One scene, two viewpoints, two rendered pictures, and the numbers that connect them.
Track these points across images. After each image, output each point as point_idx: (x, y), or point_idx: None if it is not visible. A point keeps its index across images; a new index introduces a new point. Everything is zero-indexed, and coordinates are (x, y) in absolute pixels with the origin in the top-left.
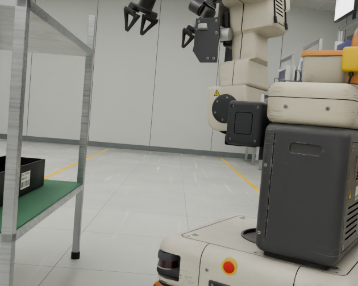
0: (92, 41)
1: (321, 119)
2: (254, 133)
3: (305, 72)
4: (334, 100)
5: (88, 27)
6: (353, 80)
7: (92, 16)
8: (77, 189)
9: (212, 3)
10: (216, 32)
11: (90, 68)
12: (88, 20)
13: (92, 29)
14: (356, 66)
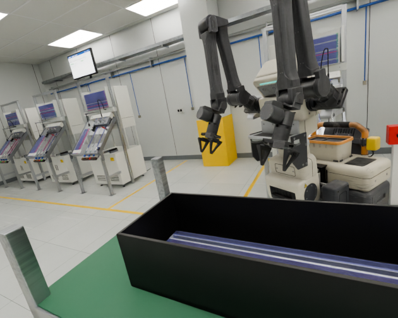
0: (168, 187)
1: (385, 180)
2: (347, 201)
3: (340, 154)
4: (388, 168)
5: (161, 174)
6: (367, 153)
7: (161, 158)
8: None
9: (224, 111)
10: (306, 144)
11: None
12: (159, 165)
13: (165, 173)
14: (379, 146)
